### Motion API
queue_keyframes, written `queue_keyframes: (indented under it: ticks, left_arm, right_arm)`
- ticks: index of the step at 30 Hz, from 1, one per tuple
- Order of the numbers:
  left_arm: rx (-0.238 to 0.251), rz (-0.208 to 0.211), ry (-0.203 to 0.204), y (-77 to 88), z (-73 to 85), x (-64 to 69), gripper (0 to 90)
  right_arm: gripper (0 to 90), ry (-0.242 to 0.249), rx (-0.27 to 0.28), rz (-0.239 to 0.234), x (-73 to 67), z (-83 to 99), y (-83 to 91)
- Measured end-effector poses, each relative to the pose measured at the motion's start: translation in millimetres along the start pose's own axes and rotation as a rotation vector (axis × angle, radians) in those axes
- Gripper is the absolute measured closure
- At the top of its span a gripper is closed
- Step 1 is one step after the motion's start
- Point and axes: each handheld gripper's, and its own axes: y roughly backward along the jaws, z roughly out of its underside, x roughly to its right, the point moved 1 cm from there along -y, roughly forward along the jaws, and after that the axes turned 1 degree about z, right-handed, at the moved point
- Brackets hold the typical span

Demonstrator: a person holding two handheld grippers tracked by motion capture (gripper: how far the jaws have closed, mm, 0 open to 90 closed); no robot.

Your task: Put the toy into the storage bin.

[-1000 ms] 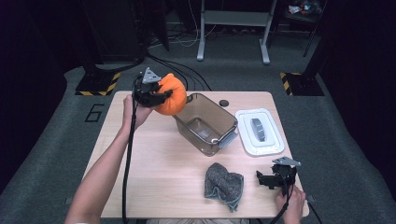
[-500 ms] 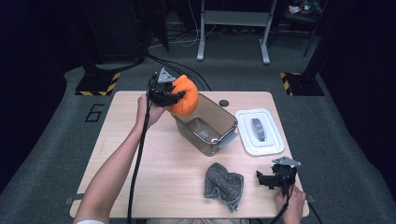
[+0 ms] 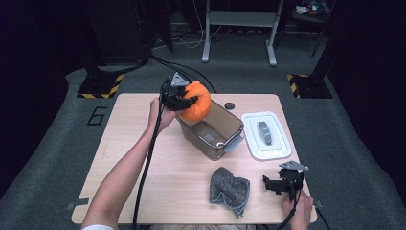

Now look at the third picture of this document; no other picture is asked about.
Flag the grey fluffy cloth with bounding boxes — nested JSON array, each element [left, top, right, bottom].
[[209, 166, 251, 219]]

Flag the white lid with grey handle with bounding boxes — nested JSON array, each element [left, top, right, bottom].
[[240, 110, 292, 161]]

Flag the colourful clutter on dark shelf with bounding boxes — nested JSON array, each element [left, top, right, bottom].
[[295, 0, 331, 17]]

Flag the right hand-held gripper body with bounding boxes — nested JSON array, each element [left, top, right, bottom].
[[278, 160, 309, 201]]

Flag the dark cabinet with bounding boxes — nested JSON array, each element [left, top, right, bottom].
[[83, 0, 151, 65]]

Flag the person's white sleeve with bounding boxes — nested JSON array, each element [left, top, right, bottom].
[[80, 224, 114, 230]]

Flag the white floor cable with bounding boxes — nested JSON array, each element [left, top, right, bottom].
[[152, 0, 224, 51]]

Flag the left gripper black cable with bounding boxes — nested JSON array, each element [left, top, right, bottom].
[[132, 78, 170, 230]]

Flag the person's left hand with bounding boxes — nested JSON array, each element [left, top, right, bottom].
[[147, 97, 178, 133]]

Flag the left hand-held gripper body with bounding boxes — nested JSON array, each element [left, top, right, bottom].
[[159, 72, 190, 111]]

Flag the orange plush toy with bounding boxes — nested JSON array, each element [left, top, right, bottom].
[[178, 80, 213, 123]]

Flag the person's light clothing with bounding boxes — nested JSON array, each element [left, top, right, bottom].
[[149, 224, 257, 230]]

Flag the black stand base striped edge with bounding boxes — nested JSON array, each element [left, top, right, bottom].
[[286, 74, 333, 100], [76, 74, 124, 100]]

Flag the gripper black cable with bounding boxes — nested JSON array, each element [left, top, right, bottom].
[[132, 78, 170, 230], [276, 173, 303, 230]]

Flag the white metal desk frame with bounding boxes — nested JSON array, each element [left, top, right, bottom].
[[201, 0, 285, 67]]

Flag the black floor cables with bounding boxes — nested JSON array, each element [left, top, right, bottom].
[[148, 54, 218, 95]]

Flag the person's right hand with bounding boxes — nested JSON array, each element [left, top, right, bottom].
[[282, 190, 314, 230]]

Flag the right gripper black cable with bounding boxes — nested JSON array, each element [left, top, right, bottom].
[[276, 173, 303, 230]]

